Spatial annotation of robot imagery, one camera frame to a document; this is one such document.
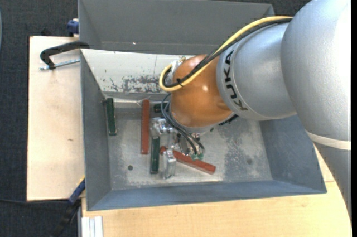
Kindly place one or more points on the pale wood flat board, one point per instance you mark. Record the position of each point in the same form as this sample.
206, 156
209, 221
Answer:
54, 124

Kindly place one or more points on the red-brown flat block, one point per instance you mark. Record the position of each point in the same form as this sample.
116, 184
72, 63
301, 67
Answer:
199, 164
145, 127

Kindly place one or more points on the grey metal bin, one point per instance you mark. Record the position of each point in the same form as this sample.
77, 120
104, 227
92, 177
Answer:
240, 152

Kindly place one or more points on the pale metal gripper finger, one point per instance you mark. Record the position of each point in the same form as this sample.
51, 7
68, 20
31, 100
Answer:
171, 164
164, 169

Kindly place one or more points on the dark green flat block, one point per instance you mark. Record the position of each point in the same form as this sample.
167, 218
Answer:
155, 156
111, 118

